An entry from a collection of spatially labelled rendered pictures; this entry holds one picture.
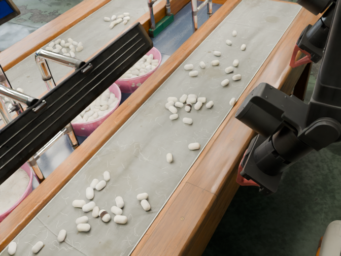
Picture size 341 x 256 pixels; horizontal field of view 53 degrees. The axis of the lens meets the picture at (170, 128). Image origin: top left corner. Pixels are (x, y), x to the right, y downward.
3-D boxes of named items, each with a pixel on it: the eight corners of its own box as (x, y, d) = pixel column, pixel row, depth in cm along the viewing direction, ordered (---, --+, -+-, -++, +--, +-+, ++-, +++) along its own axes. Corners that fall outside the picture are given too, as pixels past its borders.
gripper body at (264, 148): (237, 176, 58) (261, 156, 52) (255, 135, 64) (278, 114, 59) (269, 197, 58) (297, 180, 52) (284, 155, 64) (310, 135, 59)
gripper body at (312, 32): (295, 48, 85) (315, 25, 79) (304, 28, 91) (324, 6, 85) (317, 62, 84) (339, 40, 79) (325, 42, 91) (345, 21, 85)
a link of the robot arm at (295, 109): (346, 134, 43) (354, 94, 49) (270, 83, 43) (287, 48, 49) (288, 173, 53) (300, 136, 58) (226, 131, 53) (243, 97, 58)
